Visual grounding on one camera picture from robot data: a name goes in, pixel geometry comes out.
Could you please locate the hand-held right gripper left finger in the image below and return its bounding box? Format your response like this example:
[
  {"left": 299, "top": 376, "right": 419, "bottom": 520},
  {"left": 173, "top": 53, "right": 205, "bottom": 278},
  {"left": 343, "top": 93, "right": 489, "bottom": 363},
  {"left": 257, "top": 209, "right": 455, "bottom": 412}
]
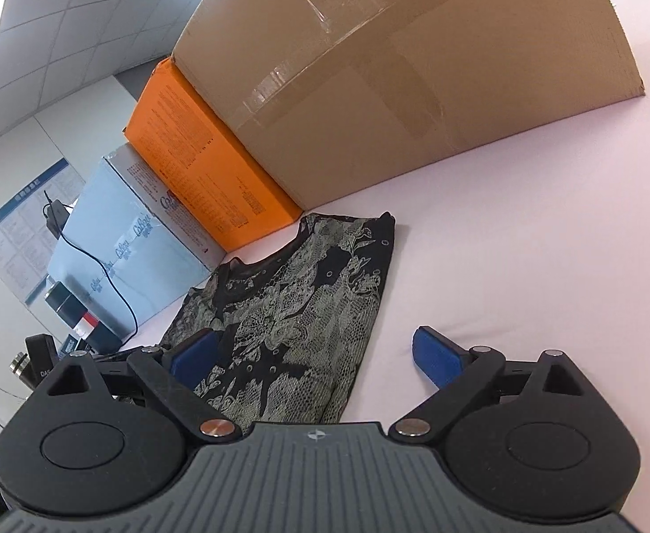
[{"left": 40, "top": 328, "right": 242, "bottom": 445}]

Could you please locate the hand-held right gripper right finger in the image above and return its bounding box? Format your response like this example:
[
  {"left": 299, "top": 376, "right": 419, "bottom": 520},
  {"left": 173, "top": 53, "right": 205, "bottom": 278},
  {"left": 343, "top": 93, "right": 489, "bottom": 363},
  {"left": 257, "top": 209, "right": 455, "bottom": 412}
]
[{"left": 388, "top": 326, "right": 593, "bottom": 445}]

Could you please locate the black patterned lace garment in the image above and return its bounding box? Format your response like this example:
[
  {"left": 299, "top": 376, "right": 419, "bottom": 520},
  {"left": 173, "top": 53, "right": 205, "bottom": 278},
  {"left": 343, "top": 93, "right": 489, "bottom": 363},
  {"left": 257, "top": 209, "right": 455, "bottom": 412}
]
[{"left": 158, "top": 211, "right": 398, "bottom": 437}]

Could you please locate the dark box with red label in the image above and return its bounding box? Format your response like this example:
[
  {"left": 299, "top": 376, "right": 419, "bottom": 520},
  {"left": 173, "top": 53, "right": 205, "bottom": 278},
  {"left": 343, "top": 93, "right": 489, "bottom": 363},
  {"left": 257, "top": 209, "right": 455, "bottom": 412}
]
[{"left": 72, "top": 311, "right": 124, "bottom": 352}]

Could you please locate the large light blue box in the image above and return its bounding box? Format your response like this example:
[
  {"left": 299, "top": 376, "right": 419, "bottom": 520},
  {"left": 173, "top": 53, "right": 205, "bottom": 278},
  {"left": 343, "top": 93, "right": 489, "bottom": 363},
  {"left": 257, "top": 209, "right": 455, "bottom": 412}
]
[{"left": 46, "top": 143, "right": 227, "bottom": 341}]

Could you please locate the black cylindrical container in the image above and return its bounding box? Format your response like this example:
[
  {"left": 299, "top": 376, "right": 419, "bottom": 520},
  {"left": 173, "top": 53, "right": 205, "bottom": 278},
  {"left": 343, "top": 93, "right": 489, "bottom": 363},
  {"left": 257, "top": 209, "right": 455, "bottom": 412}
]
[{"left": 44, "top": 282, "right": 90, "bottom": 326}]

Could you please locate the black device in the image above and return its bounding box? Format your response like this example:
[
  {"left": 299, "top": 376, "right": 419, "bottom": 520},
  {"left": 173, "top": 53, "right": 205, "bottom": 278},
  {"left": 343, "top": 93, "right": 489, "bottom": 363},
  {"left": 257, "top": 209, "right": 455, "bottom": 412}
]
[{"left": 24, "top": 333, "right": 62, "bottom": 390}]

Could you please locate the black thermos bottle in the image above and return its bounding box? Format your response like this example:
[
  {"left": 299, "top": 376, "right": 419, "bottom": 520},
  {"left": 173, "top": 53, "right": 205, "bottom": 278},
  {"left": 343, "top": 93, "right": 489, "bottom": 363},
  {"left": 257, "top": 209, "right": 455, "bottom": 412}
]
[{"left": 6, "top": 350, "right": 35, "bottom": 388}]

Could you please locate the orange cardboard box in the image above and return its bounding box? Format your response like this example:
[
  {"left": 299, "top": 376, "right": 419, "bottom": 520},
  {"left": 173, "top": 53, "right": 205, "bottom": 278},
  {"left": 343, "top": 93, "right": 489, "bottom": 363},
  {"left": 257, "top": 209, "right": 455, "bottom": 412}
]
[{"left": 123, "top": 58, "right": 304, "bottom": 254}]

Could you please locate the black power adapter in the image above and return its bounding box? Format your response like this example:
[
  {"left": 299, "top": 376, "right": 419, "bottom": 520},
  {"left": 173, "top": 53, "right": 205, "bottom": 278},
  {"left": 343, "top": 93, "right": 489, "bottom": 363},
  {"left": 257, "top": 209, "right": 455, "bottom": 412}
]
[{"left": 43, "top": 190, "right": 70, "bottom": 239}]

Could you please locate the brown cardboard box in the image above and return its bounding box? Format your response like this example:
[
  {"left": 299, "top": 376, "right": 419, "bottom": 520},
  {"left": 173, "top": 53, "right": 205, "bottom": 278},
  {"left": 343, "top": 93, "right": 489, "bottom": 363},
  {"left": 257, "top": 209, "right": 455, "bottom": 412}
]
[{"left": 171, "top": 0, "right": 648, "bottom": 213}]

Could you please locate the black power cable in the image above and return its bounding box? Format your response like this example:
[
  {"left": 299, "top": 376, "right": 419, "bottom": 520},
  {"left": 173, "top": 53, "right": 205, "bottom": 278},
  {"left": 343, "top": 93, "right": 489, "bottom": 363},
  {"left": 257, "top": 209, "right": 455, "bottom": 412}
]
[{"left": 58, "top": 203, "right": 140, "bottom": 352}]

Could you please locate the blue-framed wall notice board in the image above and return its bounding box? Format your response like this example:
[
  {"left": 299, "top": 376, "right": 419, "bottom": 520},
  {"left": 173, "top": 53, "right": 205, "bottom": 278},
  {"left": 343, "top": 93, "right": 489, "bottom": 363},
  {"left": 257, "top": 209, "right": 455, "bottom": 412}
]
[{"left": 0, "top": 158, "right": 87, "bottom": 307}]

